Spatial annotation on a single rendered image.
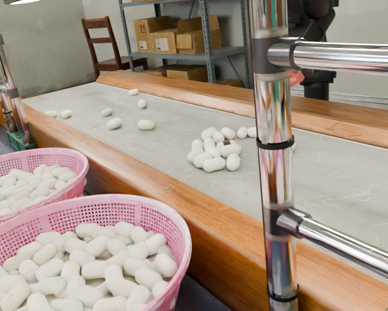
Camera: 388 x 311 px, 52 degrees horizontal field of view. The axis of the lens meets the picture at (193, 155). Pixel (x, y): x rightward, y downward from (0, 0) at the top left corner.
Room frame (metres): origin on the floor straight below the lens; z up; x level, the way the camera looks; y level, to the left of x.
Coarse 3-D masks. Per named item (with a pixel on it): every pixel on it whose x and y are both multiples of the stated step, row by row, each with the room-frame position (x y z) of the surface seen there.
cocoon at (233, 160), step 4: (228, 156) 0.59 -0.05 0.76; (232, 156) 0.58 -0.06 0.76; (236, 156) 0.58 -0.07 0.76; (228, 160) 0.57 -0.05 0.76; (232, 160) 0.56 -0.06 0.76; (236, 160) 0.56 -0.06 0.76; (228, 164) 0.56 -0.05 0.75; (232, 164) 0.56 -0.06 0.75; (236, 164) 0.56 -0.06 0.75; (228, 168) 0.57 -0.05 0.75; (232, 168) 0.56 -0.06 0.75; (236, 168) 0.56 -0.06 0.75
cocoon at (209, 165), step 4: (208, 160) 0.57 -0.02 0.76; (212, 160) 0.57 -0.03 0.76; (216, 160) 0.57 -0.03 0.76; (220, 160) 0.57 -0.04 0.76; (224, 160) 0.58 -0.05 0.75; (204, 164) 0.57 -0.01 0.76; (208, 164) 0.57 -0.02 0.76; (212, 164) 0.57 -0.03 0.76; (216, 164) 0.57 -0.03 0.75; (220, 164) 0.57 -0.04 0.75; (224, 164) 0.57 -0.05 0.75; (204, 168) 0.57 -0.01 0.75; (208, 168) 0.57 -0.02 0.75; (212, 168) 0.57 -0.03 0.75; (216, 168) 0.57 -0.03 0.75; (220, 168) 0.57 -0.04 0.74
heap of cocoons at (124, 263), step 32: (96, 224) 0.45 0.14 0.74; (128, 224) 0.44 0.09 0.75; (32, 256) 0.42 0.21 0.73; (64, 256) 0.42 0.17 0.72; (96, 256) 0.40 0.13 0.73; (128, 256) 0.38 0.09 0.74; (160, 256) 0.37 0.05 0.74; (0, 288) 0.36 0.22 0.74; (32, 288) 0.36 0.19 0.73; (64, 288) 0.34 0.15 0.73; (96, 288) 0.34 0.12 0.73; (128, 288) 0.32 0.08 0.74; (160, 288) 0.31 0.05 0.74
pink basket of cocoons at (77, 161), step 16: (0, 160) 0.70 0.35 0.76; (16, 160) 0.71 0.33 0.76; (32, 160) 0.71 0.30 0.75; (48, 160) 0.70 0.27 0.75; (64, 160) 0.69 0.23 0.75; (80, 160) 0.65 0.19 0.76; (80, 176) 0.56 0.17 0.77; (64, 192) 0.52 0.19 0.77; (80, 192) 0.57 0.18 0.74; (32, 208) 0.48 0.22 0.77; (16, 240) 0.48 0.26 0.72; (32, 240) 0.49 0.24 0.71
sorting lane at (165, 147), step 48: (48, 96) 1.36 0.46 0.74; (96, 96) 1.26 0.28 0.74; (144, 96) 1.16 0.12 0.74; (144, 144) 0.74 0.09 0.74; (240, 144) 0.67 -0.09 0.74; (336, 144) 0.61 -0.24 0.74; (240, 192) 0.49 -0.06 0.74; (336, 192) 0.46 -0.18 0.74; (384, 192) 0.44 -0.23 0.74; (384, 240) 0.35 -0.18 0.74
